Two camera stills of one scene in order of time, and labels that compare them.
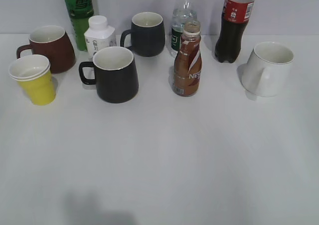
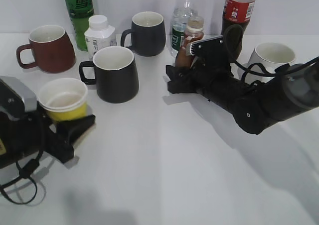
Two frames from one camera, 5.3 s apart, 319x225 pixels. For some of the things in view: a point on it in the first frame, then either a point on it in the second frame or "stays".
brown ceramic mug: x=53 y=42 stays
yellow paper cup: x=33 y=73 → x=63 y=98
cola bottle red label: x=238 y=9 stays
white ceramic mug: x=266 y=72 stays
